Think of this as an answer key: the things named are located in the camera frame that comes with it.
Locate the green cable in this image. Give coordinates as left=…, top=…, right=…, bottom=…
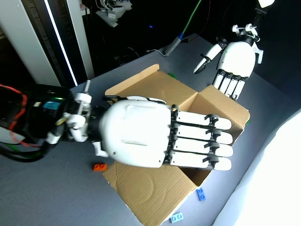
left=181, top=0, right=203, bottom=36

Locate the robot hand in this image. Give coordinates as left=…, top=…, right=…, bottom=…
left=98, top=95, right=235, bottom=172
left=193, top=37, right=257, bottom=101

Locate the white cable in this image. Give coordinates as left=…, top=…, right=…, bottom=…
left=146, top=48, right=165, bottom=57

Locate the grey table cloth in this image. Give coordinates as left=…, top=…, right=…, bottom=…
left=0, top=32, right=301, bottom=226

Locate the white cabinet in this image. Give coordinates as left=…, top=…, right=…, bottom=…
left=0, top=0, right=95, bottom=105

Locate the grey adapter with blue tip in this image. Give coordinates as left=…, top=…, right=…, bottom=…
left=164, top=34, right=185, bottom=57

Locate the cardboard box with flaps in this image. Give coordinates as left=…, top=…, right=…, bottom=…
left=102, top=63, right=250, bottom=226

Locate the light blue toy brick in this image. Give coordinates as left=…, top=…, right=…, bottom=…
left=169, top=212, right=184, bottom=224

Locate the white backdrop cloth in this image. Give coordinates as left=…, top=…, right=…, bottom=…
left=211, top=110, right=301, bottom=226

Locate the white plastic device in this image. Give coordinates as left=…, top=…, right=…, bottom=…
left=95, top=0, right=132, bottom=28

